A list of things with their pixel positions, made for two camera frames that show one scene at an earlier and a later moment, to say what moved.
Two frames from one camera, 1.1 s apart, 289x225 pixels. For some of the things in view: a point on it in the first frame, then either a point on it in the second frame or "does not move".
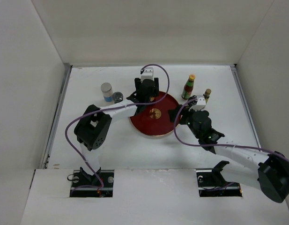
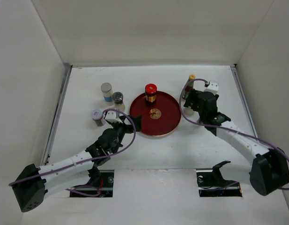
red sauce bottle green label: x=188 y=87 does not move
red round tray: x=154 y=119 does not move
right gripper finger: x=173 y=113 -> x=191 y=99
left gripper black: x=155 y=93 -> x=128 y=127
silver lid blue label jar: x=106 y=89 does not move
